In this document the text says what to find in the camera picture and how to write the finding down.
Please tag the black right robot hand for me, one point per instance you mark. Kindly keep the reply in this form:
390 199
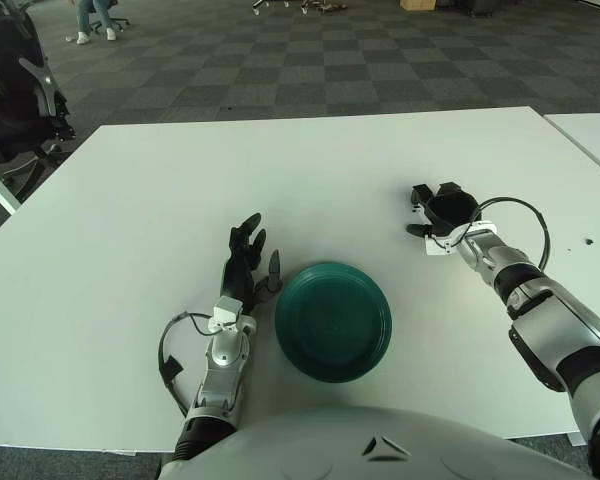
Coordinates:
452 210

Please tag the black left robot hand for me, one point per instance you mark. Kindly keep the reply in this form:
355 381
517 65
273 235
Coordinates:
237 277

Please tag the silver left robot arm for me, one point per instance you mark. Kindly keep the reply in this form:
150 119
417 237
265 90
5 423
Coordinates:
222 360

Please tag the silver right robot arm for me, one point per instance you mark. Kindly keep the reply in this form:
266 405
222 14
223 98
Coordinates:
555 320

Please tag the dark green round plate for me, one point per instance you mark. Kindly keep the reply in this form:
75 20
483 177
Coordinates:
330 325

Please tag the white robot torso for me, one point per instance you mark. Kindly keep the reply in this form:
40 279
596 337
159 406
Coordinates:
330 445

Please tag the dark bulky floor object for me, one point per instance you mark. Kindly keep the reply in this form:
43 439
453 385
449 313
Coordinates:
480 6

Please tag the cardboard box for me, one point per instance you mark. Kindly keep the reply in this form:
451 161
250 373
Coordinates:
417 4

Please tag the chair base with castors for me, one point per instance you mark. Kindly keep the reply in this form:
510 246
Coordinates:
260 4

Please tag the black swivel chair base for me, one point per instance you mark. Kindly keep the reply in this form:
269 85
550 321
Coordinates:
120 21

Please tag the black and grey office chair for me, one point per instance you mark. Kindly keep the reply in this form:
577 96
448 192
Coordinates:
15 100

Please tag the seated person in jeans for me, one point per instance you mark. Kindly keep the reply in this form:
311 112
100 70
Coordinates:
83 20

